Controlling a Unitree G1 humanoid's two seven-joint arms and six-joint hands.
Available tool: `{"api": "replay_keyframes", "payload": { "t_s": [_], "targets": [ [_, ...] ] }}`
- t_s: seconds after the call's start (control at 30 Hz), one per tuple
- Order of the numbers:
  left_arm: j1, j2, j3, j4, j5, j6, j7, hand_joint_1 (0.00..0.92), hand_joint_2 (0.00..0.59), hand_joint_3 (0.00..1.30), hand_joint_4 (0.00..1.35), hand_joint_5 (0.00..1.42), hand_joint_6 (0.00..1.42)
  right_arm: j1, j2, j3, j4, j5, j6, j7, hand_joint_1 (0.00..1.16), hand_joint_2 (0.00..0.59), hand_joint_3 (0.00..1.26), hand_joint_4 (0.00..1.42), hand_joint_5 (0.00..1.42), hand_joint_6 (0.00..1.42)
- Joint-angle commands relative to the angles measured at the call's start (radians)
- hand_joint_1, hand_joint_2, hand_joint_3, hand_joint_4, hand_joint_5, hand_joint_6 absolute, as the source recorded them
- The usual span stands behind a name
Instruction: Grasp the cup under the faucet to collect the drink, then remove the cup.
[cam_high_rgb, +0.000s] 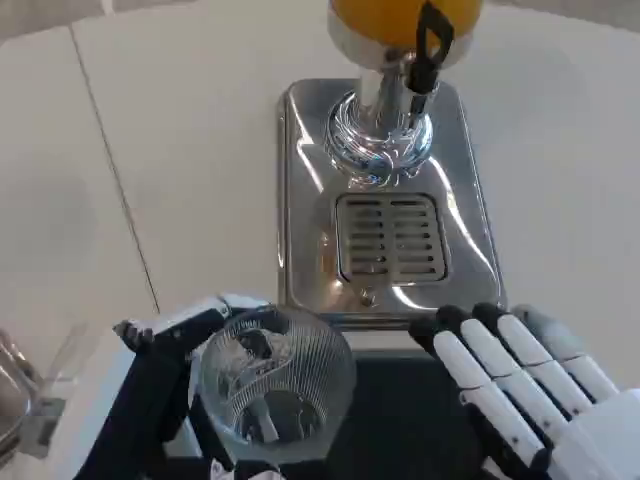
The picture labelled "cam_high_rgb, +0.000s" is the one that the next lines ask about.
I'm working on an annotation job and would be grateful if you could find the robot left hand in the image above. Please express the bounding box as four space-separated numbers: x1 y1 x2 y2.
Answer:
74 294 287 480

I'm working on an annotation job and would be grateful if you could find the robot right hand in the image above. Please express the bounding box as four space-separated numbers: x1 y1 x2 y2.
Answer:
408 301 640 480

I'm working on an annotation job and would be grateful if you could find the clear ribbed glass cup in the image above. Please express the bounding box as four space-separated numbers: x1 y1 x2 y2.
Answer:
186 306 359 452

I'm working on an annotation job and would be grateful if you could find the steel tray edge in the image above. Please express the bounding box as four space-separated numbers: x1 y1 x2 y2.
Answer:
0 327 34 454

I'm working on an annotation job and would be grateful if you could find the steel slotted drip grid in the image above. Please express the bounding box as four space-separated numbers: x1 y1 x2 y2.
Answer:
334 193 450 287

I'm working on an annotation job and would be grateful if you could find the steel drip tray base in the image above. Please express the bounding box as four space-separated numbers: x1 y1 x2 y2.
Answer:
276 77 509 332

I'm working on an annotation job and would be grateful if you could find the black tap lever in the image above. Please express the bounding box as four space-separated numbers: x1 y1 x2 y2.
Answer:
408 0 456 96

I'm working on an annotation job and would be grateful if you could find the orange juice drink dispenser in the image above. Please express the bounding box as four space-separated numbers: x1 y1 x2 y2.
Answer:
324 0 484 187

